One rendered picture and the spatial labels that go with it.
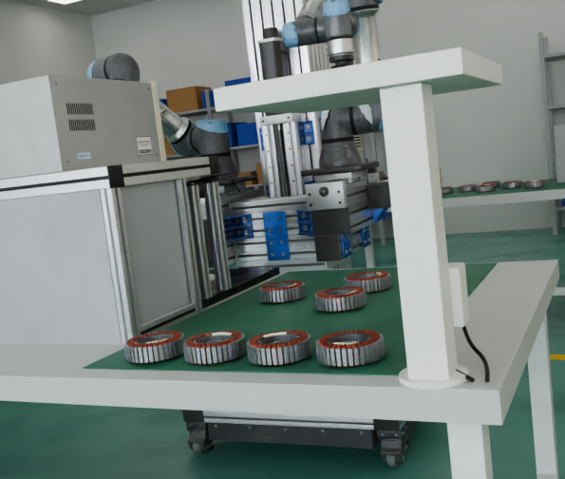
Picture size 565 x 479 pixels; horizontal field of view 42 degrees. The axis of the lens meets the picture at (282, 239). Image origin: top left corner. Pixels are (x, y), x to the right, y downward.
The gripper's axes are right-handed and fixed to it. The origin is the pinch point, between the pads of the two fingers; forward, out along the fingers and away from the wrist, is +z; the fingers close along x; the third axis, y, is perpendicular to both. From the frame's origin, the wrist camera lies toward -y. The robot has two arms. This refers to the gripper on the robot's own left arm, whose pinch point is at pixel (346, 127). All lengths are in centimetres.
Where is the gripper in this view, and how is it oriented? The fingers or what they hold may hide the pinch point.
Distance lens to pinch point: 209.4
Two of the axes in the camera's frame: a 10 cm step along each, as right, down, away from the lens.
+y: 3.9, -1.5, 9.1
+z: 1.2, 9.9, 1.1
